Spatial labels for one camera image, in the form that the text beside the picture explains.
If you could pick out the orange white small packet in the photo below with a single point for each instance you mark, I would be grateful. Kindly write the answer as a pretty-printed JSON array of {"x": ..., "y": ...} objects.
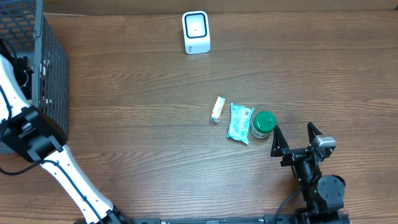
[{"x": 217, "y": 110}]

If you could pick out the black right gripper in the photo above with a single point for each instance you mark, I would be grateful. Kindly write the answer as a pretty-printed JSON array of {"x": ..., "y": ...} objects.
[{"x": 280, "y": 148}]

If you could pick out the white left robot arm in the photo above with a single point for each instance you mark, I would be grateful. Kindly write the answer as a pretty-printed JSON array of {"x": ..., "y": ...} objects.
[{"x": 39, "y": 140}]

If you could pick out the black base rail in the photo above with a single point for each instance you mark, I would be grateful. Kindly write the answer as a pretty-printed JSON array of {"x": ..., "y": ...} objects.
[{"x": 266, "y": 219}]

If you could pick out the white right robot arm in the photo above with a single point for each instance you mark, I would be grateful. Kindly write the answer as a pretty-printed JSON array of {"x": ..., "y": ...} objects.
[{"x": 322, "y": 194}]

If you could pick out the teal white snack packet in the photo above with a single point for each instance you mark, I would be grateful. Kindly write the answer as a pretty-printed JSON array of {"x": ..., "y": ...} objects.
[{"x": 239, "y": 125}]

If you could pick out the grey plastic mesh basket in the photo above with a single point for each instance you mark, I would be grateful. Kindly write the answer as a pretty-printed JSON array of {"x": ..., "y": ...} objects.
[{"x": 28, "y": 35}]

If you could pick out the white barcode scanner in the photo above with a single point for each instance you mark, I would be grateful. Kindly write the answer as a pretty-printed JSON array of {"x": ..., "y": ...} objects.
[{"x": 196, "y": 32}]

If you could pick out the green lid jar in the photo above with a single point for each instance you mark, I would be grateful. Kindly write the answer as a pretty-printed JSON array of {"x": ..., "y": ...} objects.
[{"x": 263, "y": 124}]

